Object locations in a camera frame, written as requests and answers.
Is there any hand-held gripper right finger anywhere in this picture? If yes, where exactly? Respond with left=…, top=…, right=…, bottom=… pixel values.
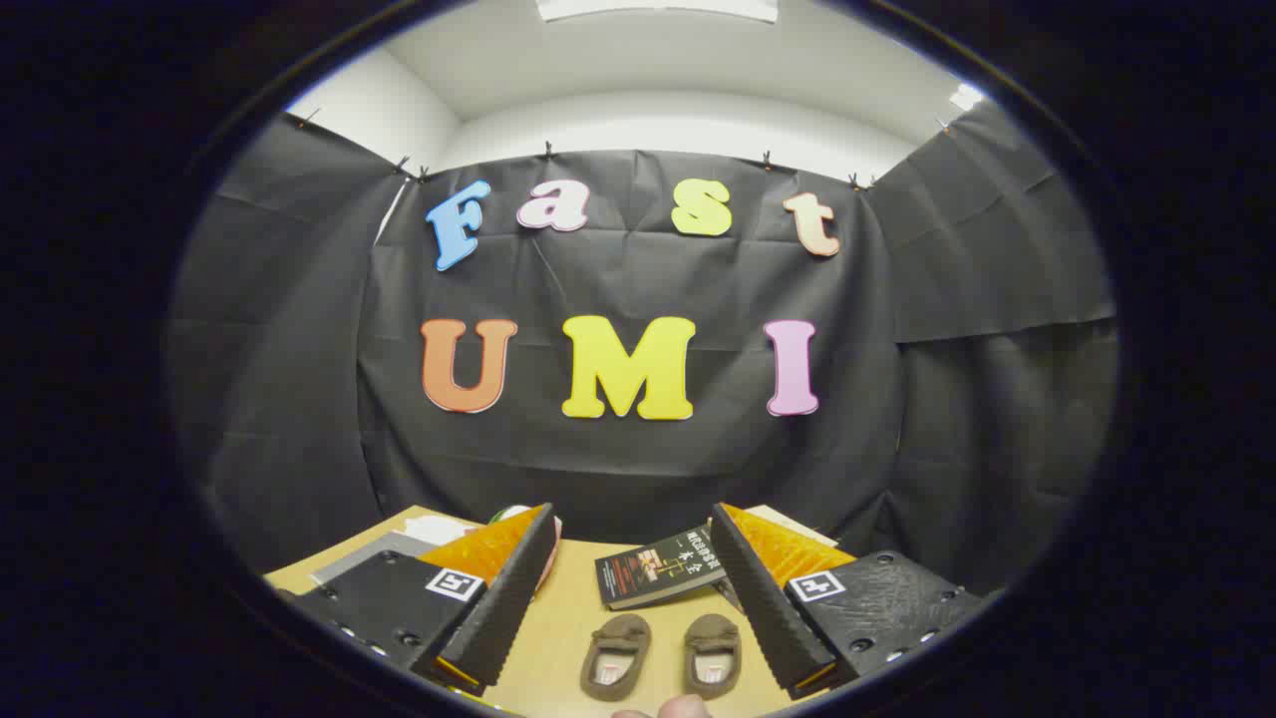
left=709, top=502, right=988, bottom=700

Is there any large ceiling light panel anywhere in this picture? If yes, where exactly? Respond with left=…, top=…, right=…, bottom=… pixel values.
left=535, top=0, right=780, bottom=24

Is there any watermelon slice plush toy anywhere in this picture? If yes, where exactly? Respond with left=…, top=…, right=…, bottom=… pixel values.
left=487, top=505, right=564, bottom=591

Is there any black cover book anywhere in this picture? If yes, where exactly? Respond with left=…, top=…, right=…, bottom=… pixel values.
left=595, top=525, right=730, bottom=611

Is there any beige cover book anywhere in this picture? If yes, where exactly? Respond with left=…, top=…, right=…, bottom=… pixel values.
left=743, top=504, right=840, bottom=549

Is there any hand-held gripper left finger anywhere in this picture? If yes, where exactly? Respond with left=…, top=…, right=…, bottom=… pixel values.
left=289, top=502, right=560, bottom=697

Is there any brown fuzzy shoe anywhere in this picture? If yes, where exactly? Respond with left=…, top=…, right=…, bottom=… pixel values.
left=580, top=613, right=653, bottom=702
left=684, top=612, right=744, bottom=700

